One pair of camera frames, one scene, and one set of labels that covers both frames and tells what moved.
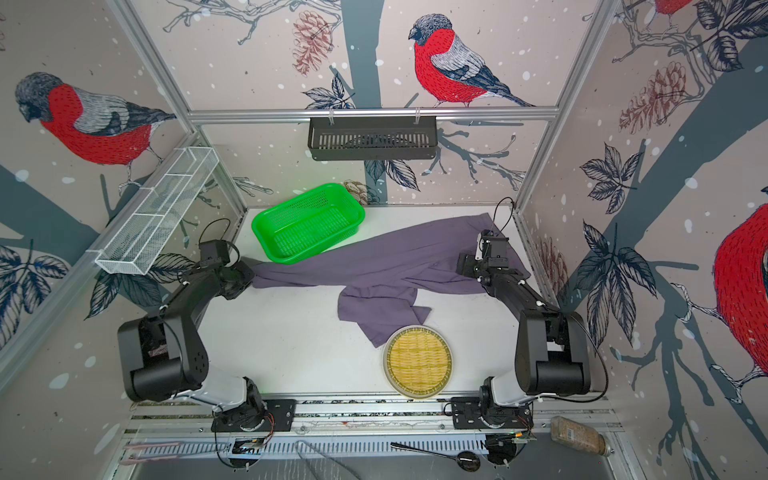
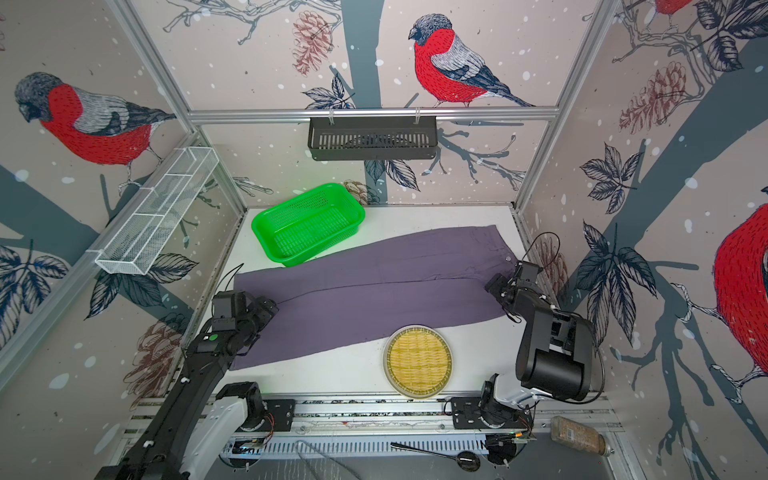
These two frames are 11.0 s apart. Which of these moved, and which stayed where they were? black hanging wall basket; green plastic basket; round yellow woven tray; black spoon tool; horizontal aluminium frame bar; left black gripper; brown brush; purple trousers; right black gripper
Moved: left black gripper; right black gripper; purple trousers
Stayed: black hanging wall basket; black spoon tool; round yellow woven tray; green plastic basket; brown brush; horizontal aluminium frame bar
